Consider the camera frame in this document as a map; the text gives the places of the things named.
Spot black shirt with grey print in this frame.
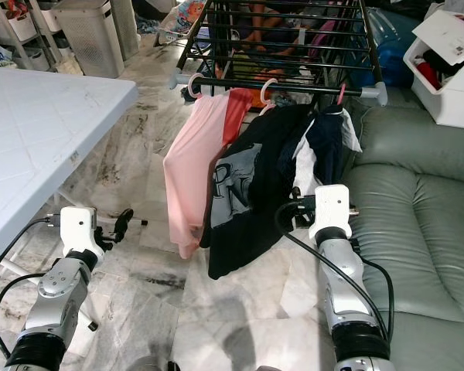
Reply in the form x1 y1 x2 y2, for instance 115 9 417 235
200 104 322 281

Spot pale blue plastic folding table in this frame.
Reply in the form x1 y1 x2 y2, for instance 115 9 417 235
0 65 140 273

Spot grey green leather sofa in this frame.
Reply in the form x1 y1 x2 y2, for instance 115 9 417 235
336 97 464 371

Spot large blue bag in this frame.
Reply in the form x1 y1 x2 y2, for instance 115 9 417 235
371 9 418 87

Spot pink shirt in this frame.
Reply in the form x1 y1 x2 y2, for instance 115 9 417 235
164 87 254 260

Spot white storage shelf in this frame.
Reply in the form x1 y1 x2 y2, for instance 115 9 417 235
0 0 63 70

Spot colourful plastic package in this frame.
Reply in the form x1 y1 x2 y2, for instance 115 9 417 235
159 0 206 43

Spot white air purifier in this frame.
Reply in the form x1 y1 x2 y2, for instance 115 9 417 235
50 0 126 78

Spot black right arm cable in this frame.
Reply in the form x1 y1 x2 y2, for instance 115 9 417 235
275 199 395 341

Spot navy and white garment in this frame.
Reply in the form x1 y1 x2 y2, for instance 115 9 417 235
290 107 363 198

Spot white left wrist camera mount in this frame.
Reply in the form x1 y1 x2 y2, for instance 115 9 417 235
60 206 97 256

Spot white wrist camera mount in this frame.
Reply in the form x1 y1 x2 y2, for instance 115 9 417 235
60 206 97 256
313 184 353 240

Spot black metal drying rack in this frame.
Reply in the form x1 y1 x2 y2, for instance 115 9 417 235
170 0 389 107

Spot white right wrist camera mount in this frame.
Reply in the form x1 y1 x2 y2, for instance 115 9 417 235
313 184 353 240

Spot white plastic storage bin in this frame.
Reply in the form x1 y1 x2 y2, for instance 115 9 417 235
402 4 464 131

